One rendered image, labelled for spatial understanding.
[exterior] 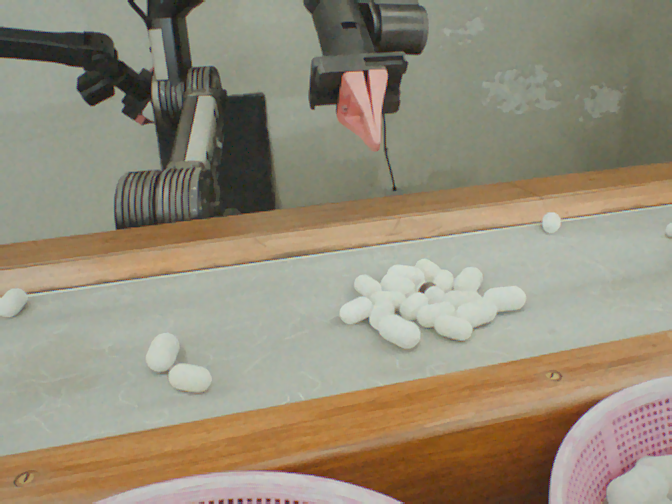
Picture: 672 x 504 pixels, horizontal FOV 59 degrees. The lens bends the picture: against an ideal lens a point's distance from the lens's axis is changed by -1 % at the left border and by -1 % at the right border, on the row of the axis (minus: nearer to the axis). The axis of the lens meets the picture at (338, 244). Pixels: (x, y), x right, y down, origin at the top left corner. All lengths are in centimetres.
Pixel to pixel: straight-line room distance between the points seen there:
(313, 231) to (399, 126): 200
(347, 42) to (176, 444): 46
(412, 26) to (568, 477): 54
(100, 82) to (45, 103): 114
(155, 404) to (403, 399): 17
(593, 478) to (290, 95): 230
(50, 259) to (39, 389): 23
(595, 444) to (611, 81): 276
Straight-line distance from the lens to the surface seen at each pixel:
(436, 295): 52
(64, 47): 144
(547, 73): 289
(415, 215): 71
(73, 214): 269
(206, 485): 32
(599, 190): 83
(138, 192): 89
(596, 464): 37
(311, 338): 49
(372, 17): 74
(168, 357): 46
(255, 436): 35
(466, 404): 37
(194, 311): 56
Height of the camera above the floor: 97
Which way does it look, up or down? 20 degrees down
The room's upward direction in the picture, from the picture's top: 4 degrees counter-clockwise
